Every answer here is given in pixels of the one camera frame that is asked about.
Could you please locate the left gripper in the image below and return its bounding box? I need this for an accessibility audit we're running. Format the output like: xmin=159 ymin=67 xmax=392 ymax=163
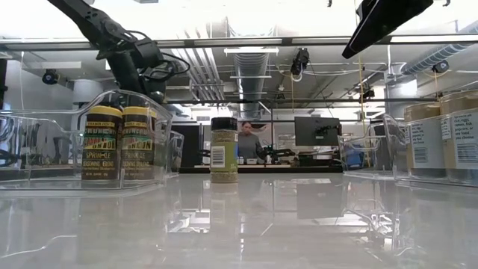
xmin=138 ymin=69 xmax=168 ymax=106

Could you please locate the yellow-lid spice jar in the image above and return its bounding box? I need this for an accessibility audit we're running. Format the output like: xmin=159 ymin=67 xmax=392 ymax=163
xmin=121 ymin=106 xmax=157 ymax=181
xmin=81 ymin=105 xmax=123 ymax=181

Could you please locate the black-lid spice jar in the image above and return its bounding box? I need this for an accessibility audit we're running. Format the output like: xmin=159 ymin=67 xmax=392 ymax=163
xmin=209 ymin=117 xmax=239 ymax=184

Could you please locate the tan-lid spice jar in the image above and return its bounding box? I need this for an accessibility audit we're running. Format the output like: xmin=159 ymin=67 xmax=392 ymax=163
xmin=404 ymin=102 xmax=447 ymax=179
xmin=439 ymin=89 xmax=478 ymax=184

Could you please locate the clear plastic bin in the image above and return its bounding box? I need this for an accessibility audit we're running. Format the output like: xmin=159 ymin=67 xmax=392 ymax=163
xmin=382 ymin=111 xmax=478 ymax=188
xmin=0 ymin=88 xmax=173 ymax=191
xmin=337 ymin=126 xmax=391 ymax=180
xmin=166 ymin=130 xmax=186 ymax=179

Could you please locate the black ceiling-hung device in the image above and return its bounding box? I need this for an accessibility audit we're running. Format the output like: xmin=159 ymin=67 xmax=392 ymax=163
xmin=290 ymin=47 xmax=311 ymax=81
xmin=432 ymin=59 xmax=450 ymax=74
xmin=41 ymin=69 xmax=60 ymax=85

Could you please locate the ceiling light fixture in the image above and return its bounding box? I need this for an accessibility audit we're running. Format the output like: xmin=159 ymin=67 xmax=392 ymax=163
xmin=223 ymin=46 xmax=279 ymax=57

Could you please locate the person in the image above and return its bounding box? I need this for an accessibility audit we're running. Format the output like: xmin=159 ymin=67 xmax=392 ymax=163
xmin=238 ymin=121 xmax=267 ymax=162

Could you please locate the black computer monitor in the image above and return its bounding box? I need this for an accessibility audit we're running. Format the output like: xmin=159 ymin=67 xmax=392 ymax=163
xmin=294 ymin=116 xmax=341 ymax=147

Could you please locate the blue storage bin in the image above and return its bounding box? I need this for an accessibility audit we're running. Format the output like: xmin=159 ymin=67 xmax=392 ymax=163
xmin=345 ymin=149 xmax=365 ymax=169

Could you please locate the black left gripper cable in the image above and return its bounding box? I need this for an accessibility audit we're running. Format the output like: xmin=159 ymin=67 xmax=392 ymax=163
xmin=141 ymin=52 xmax=191 ymax=84

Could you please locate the silver ventilation duct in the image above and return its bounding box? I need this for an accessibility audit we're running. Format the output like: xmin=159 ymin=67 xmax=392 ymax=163
xmin=401 ymin=20 xmax=478 ymax=75
xmin=233 ymin=52 xmax=270 ymax=117

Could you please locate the metal frame crossbar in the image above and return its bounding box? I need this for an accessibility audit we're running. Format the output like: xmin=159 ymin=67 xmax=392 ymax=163
xmin=0 ymin=34 xmax=478 ymax=52

